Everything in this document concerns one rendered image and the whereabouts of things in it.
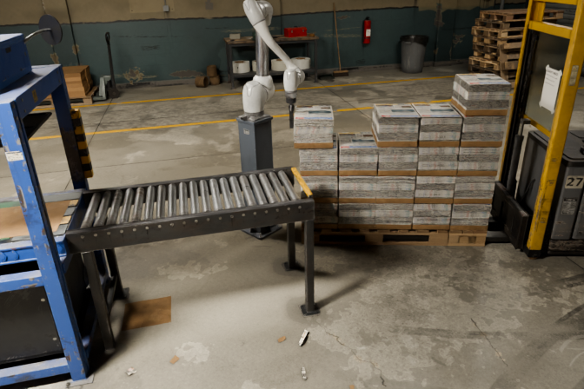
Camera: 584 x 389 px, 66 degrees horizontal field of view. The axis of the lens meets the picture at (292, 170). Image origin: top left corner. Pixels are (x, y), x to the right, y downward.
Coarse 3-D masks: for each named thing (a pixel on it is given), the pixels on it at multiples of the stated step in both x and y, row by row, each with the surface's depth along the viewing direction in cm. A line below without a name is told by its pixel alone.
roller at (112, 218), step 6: (120, 192) 279; (114, 198) 271; (120, 198) 272; (114, 204) 263; (120, 204) 268; (114, 210) 256; (108, 216) 252; (114, 216) 250; (108, 222) 243; (114, 222) 245
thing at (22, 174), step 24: (0, 120) 187; (24, 144) 195; (24, 168) 196; (24, 192) 200; (24, 216) 204; (48, 216) 214; (48, 240) 211; (48, 264) 215; (48, 288) 220; (72, 312) 235; (72, 336) 233; (72, 360) 239
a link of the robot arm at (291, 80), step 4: (284, 72) 329; (288, 72) 327; (292, 72) 326; (284, 76) 329; (288, 76) 327; (292, 76) 327; (296, 76) 329; (284, 80) 330; (288, 80) 328; (292, 80) 327; (296, 80) 330; (300, 80) 338; (284, 84) 331; (288, 84) 329; (292, 84) 328; (296, 84) 331; (284, 88) 334; (288, 88) 330; (292, 88) 330; (296, 88) 333
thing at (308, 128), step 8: (320, 112) 335; (328, 112) 334; (296, 120) 321; (304, 120) 321; (312, 120) 321; (320, 120) 321; (328, 120) 321; (296, 128) 324; (304, 128) 324; (312, 128) 324; (320, 128) 324; (328, 128) 324; (296, 136) 327; (304, 136) 327; (312, 136) 327; (320, 136) 327; (328, 136) 327
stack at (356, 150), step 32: (320, 160) 335; (352, 160) 335; (384, 160) 333; (416, 160) 332; (448, 160) 330; (320, 192) 346; (352, 192) 345; (384, 192) 343; (416, 192) 341; (448, 192) 339; (416, 224) 352; (448, 224) 350
